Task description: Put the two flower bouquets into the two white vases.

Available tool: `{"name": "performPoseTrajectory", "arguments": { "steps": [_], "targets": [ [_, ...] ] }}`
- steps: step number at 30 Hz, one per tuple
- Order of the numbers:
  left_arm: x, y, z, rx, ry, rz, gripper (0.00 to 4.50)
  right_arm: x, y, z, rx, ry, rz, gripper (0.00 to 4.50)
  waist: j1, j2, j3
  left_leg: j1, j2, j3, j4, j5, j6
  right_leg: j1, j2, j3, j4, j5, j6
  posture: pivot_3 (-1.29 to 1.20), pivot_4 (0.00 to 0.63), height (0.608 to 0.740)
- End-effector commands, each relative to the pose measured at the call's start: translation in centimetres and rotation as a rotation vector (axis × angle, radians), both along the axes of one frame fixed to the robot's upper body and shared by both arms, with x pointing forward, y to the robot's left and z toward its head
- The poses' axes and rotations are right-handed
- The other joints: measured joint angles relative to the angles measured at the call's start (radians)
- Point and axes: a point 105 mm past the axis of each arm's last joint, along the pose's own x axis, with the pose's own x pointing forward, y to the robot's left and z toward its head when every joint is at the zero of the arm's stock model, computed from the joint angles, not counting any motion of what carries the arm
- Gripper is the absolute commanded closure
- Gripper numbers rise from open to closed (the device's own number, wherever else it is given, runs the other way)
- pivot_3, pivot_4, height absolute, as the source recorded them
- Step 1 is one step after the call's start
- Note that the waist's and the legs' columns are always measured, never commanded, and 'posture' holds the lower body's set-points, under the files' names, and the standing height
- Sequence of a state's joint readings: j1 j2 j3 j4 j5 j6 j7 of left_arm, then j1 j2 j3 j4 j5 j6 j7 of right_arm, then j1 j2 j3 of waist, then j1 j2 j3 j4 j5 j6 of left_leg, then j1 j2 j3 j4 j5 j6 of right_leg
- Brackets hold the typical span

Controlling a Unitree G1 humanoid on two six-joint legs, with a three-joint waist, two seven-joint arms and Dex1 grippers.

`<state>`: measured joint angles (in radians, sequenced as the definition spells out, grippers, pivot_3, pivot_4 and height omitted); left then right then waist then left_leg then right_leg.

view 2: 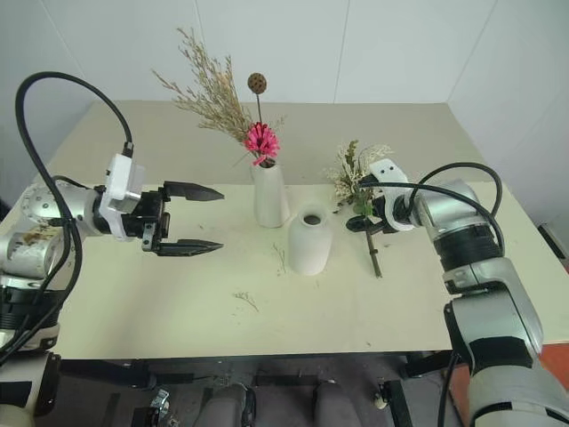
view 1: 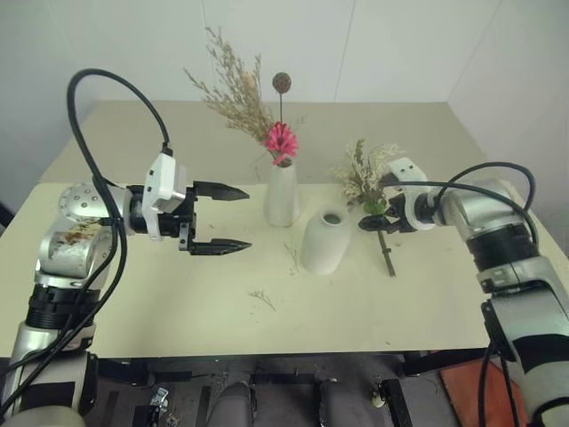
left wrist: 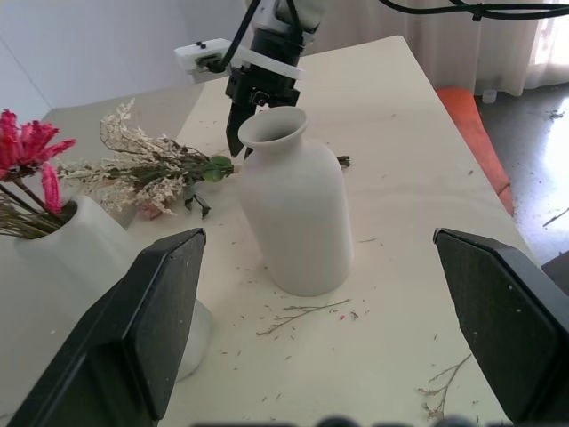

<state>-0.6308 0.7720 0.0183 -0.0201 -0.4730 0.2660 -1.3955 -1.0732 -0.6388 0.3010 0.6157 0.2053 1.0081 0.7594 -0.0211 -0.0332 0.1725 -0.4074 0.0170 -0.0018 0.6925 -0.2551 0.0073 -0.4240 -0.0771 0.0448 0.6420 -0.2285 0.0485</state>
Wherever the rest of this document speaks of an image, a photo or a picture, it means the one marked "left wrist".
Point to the branched dried twig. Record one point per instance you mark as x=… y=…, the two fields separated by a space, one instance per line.
x=444 y=387

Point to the pink dried flower bouquet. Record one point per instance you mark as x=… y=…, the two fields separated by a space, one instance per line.
x=31 y=147

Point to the orange cushion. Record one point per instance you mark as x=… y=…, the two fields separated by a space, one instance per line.
x=478 y=133

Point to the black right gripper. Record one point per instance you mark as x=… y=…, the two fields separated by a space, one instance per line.
x=262 y=86

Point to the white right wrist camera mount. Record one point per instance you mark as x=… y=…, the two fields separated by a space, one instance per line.
x=202 y=50

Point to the small white cup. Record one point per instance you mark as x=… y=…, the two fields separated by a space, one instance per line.
x=489 y=96

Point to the thin dried twig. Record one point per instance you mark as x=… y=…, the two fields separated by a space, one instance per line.
x=302 y=311

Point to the white dried flower bouquet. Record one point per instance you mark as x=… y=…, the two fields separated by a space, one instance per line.
x=151 y=173

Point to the white bottle-shaped ceramic vase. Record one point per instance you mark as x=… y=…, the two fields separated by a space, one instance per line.
x=298 y=213

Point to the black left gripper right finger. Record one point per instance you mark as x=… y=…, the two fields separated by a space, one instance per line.
x=511 y=320

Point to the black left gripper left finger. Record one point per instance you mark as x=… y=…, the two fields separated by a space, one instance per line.
x=129 y=329

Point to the beige curtain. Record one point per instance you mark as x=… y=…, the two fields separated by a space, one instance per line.
x=489 y=40

